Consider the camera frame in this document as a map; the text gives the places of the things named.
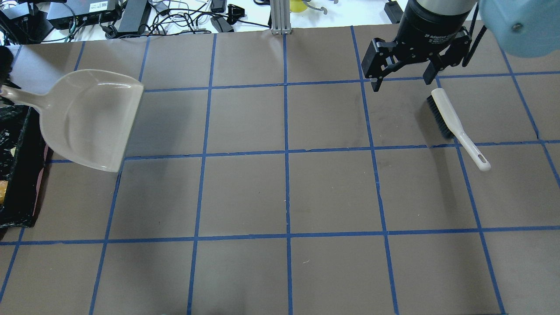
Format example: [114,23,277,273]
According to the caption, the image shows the aluminium frame post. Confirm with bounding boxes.
[270,0,292,35]

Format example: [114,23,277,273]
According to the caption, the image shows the white plastic dustpan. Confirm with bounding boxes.
[1,69,144,173]

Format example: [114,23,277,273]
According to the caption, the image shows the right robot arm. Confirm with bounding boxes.
[361,0,560,91]

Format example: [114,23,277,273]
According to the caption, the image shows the black power adapter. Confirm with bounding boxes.
[384,0,404,24]

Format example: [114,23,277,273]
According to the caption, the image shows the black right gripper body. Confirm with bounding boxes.
[394,0,471,63]

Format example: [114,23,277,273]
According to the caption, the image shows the white hand brush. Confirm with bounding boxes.
[427,88,491,172]

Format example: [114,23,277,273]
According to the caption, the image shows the black lined trash bin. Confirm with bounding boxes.
[0,105,47,228]

